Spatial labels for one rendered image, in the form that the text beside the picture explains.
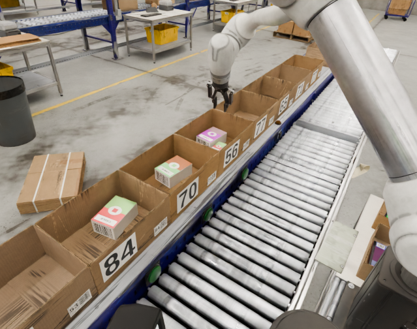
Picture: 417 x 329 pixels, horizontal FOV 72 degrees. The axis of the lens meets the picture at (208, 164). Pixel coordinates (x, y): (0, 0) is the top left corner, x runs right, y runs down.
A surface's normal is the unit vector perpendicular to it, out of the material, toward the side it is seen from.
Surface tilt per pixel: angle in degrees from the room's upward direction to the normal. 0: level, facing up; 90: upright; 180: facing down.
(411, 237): 72
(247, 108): 89
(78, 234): 1
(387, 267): 0
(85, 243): 1
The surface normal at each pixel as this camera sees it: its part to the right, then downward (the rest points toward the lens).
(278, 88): -0.55, 0.47
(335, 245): 0.05, -0.80
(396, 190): -0.95, -0.27
